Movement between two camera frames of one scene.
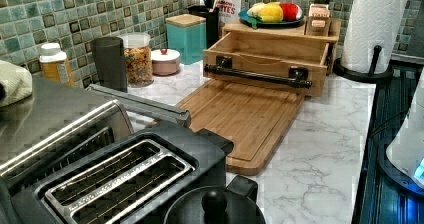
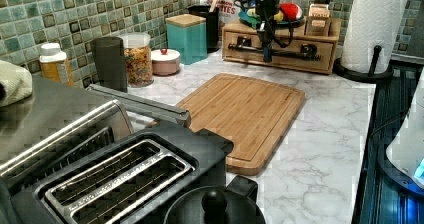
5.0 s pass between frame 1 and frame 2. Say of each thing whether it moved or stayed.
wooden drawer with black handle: moved
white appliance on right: stayed
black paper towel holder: stayed
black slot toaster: stayed
